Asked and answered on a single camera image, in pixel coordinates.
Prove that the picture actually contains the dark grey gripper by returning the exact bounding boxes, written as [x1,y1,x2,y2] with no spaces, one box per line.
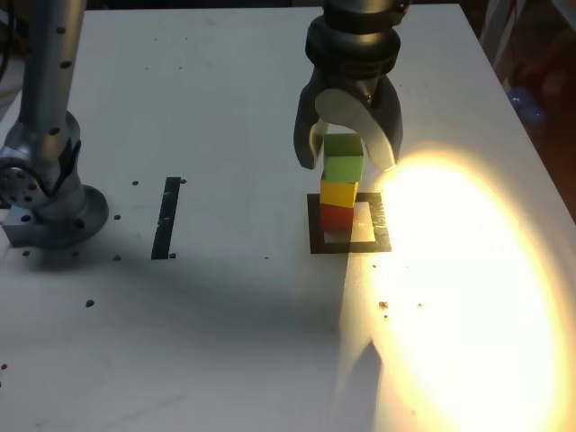
[292,67,404,173]

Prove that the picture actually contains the green cube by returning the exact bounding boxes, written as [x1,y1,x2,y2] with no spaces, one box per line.
[322,133,365,184]

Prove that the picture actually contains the yellow cube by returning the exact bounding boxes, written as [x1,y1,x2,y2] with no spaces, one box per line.
[319,178,360,209]

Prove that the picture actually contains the red cube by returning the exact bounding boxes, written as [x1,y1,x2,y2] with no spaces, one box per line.
[319,202,356,234]

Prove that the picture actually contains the black tape square outline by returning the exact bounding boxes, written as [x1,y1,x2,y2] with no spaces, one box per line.
[306,192,392,256]

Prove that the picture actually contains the black tape strip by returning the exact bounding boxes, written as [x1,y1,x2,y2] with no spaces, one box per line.
[150,176,182,261]

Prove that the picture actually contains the blue round object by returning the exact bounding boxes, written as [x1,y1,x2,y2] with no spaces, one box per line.
[507,85,548,130]

